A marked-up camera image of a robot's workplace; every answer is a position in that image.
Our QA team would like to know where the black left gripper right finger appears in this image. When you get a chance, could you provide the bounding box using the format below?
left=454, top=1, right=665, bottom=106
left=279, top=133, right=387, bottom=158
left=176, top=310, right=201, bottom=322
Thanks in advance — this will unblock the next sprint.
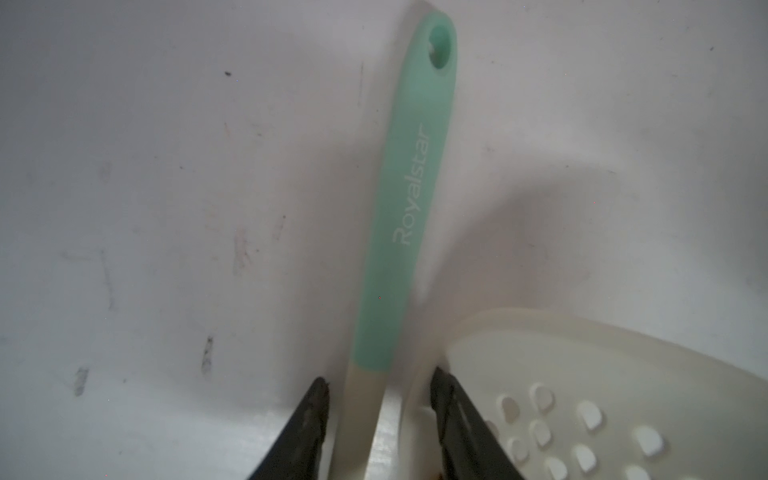
left=429, top=367, right=524, bottom=480

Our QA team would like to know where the cream skimmer wood handle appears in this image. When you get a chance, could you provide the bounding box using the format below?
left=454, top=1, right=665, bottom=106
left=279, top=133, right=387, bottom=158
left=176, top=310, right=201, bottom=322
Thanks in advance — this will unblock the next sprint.
left=398, top=308, right=767, bottom=479

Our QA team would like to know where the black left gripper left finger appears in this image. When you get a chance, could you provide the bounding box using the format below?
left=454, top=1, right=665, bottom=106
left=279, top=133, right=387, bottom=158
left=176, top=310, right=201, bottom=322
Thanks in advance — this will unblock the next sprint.
left=248, top=377, right=330, bottom=480

